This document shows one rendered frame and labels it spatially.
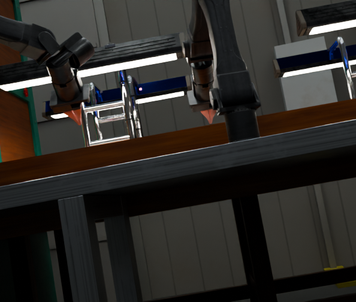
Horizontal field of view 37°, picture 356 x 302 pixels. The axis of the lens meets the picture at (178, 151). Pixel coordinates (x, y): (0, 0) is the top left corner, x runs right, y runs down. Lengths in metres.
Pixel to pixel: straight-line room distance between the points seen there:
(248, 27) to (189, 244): 1.55
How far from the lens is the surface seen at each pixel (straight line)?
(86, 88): 1.41
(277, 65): 2.23
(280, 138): 0.86
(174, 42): 1.65
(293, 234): 3.67
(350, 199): 3.71
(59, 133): 3.88
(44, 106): 2.28
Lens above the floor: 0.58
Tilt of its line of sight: 6 degrees up
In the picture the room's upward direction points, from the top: 10 degrees counter-clockwise
